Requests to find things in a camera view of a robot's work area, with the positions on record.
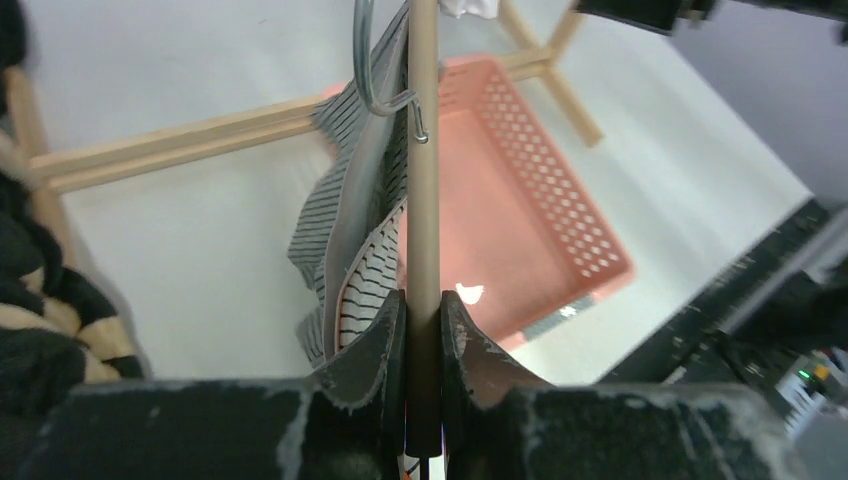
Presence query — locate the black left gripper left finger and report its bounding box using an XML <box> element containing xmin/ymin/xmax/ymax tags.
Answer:
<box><xmin>309</xmin><ymin>290</ymin><xmax>406</xmax><ymax>458</ymax></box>

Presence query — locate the pink perforated plastic basket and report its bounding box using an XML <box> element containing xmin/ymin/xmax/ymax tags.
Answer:
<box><xmin>324</xmin><ymin>54</ymin><xmax>636</xmax><ymax>344</ymax></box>

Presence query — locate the black beige flower blanket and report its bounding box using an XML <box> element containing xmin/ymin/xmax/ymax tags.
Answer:
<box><xmin>0</xmin><ymin>0</ymin><xmax>147</xmax><ymax>458</ymax></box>

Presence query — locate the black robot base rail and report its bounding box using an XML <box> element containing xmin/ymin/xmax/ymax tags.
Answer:
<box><xmin>602</xmin><ymin>200</ymin><xmax>847</xmax><ymax>439</ymax></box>

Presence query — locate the wooden clip hanger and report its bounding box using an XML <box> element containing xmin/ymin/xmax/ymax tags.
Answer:
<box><xmin>353</xmin><ymin>0</ymin><xmax>442</xmax><ymax>461</ymax></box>

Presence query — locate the wooden clothes rack frame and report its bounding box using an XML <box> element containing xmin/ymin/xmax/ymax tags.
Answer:
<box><xmin>3</xmin><ymin>1</ymin><xmax>603</xmax><ymax>267</ymax></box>

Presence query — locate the grey striped underwear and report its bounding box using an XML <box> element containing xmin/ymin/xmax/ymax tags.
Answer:
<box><xmin>287</xmin><ymin>0</ymin><xmax>413</xmax><ymax>370</ymax></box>

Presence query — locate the red printed underwear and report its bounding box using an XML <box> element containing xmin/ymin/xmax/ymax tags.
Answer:
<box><xmin>438</xmin><ymin>0</ymin><xmax>500</xmax><ymax>20</ymax></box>

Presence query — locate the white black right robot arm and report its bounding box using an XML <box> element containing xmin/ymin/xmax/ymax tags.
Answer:
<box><xmin>573</xmin><ymin>0</ymin><xmax>847</xmax><ymax>46</ymax></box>

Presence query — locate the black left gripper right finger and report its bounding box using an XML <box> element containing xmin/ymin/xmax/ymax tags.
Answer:
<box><xmin>440</xmin><ymin>291</ymin><xmax>550</xmax><ymax>457</ymax></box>

